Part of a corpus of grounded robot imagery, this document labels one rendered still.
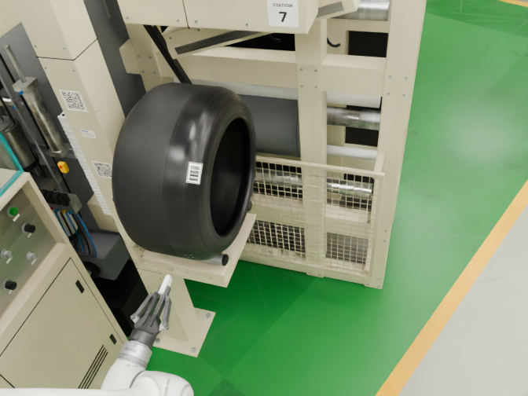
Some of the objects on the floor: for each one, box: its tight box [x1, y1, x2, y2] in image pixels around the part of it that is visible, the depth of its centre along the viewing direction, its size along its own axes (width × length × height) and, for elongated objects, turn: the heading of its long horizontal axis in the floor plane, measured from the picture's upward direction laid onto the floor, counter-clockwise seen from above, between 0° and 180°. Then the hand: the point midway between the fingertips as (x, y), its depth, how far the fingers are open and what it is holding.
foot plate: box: [153, 307, 215, 358], centre depth 261 cm, size 27×27×2 cm
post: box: [12, 0, 199, 341], centre depth 173 cm, size 13×13×250 cm
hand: (166, 285), depth 157 cm, fingers closed
